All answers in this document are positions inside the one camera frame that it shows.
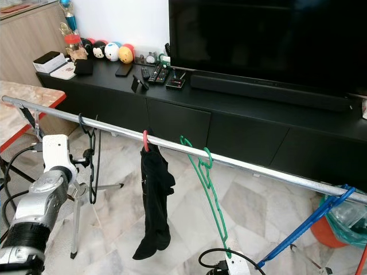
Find light wooden cabinet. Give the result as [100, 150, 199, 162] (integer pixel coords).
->
[0, 3, 67, 87]

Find black box with red label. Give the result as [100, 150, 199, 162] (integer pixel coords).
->
[166, 72, 187, 89]

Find black trousers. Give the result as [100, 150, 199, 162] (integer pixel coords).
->
[132, 137, 175, 260]

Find flat white box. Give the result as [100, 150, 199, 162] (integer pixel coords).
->
[50, 62, 78, 80]

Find gold trophy with blue globe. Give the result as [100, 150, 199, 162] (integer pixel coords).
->
[57, 0, 78, 38]

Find teal plastic bin bag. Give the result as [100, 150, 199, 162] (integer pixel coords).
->
[318, 192, 367, 248]

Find green plastic hanger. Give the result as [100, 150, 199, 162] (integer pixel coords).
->
[179, 136, 233, 258]

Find small black stand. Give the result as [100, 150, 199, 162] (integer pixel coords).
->
[132, 74, 153, 92]

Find white and blue plush ball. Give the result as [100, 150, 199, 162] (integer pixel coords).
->
[104, 42, 121, 62]

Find black mouse plush ball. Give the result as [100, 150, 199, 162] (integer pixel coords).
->
[92, 41, 108, 60]

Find small black pouch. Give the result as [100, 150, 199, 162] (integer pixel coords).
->
[73, 59, 93, 76]

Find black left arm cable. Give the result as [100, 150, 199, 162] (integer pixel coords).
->
[3, 143, 46, 230]

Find red plastic bucket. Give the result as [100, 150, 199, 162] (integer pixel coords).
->
[311, 215, 345, 248]

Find pink plastic hanger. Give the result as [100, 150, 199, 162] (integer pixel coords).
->
[142, 129, 151, 152]

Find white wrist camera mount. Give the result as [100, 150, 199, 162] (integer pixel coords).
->
[227, 258, 252, 275]
[43, 135, 78, 178]

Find white box with black lid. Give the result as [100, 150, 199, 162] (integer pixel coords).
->
[33, 52, 68, 74]

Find black smartphone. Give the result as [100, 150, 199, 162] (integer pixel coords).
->
[116, 63, 131, 77]

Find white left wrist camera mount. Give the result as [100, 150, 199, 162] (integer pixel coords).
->
[43, 135, 78, 178]

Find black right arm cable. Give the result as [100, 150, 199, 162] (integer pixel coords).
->
[198, 248, 259, 275]

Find long black soundbar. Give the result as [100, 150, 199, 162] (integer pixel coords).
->
[189, 74, 353, 112]

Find red plastic hanger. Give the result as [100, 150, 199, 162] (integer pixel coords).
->
[357, 243, 367, 275]

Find blue plastic hanger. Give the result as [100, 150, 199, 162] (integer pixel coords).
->
[255, 184, 357, 270]

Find yellow and red plush ball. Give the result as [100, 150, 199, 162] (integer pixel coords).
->
[118, 45, 135, 65]

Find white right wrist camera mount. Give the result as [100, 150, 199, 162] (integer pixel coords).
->
[227, 258, 252, 275]

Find black plastic hanger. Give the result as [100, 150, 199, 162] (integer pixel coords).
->
[79, 113, 99, 204]

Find black remote control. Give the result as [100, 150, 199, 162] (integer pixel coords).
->
[140, 66, 170, 85]

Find glass jar with red lid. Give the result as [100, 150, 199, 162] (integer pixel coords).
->
[64, 33, 87, 61]

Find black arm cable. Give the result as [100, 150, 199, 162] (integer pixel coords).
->
[3, 143, 46, 230]
[198, 248, 259, 275]

